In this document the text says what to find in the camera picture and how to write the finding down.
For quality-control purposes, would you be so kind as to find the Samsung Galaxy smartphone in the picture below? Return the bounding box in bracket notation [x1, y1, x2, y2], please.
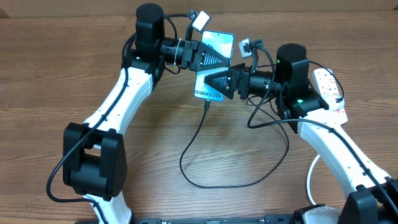
[193, 30, 234, 101]

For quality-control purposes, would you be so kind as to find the black USB charging cable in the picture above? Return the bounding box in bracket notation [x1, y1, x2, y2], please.
[179, 59, 345, 189]

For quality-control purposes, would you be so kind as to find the white power strip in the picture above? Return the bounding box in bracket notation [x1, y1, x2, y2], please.
[312, 68, 348, 125]

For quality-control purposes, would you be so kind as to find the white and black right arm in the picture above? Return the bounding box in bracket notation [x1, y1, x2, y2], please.
[204, 44, 397, 223]

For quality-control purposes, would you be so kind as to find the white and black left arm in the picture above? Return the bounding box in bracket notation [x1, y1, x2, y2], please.
[63, 3, 234, 223]

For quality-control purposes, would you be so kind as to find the white charger plug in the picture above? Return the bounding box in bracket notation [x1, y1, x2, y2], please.
[323, 95, 345, 111]

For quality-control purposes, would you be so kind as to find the white power strip cord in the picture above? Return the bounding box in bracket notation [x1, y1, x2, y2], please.
[305, 154, 321, 205]

